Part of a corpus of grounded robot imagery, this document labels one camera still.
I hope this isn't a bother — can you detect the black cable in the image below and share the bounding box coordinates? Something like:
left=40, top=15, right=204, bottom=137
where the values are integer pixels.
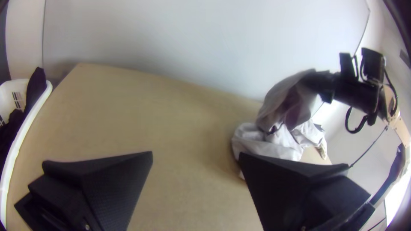
left=344, top=107, right=377, bottom=134

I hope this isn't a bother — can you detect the grey t-shirt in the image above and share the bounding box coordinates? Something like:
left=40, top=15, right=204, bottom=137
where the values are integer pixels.
left=256, top=69, right=325, bottom=133

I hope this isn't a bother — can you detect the white laundry basket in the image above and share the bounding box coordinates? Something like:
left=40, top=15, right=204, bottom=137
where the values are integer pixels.
left=0, top=78, right=54, bottom=225

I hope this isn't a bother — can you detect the heap of black clothes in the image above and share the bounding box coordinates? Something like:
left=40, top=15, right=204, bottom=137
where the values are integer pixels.
left=0, top=66, right=48, bottom=169

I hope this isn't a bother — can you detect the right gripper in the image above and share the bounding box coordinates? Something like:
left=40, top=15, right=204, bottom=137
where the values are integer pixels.
left=300, top=53, right=382, bottom=116

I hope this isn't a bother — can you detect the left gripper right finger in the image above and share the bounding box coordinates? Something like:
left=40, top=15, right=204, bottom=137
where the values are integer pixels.
left=239, top=152, right=375, bottom=231

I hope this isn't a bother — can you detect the white t-shirt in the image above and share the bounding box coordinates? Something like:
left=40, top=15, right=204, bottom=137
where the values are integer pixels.
left=231, top=119, right=328, bottom=180

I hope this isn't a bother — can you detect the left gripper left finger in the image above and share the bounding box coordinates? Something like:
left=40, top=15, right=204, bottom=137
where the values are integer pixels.
left=14, top=151, right=153, bottom=231

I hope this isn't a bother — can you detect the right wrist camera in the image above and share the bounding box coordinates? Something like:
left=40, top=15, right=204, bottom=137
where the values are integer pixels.
left=360, top=47, right=387, bottom=84

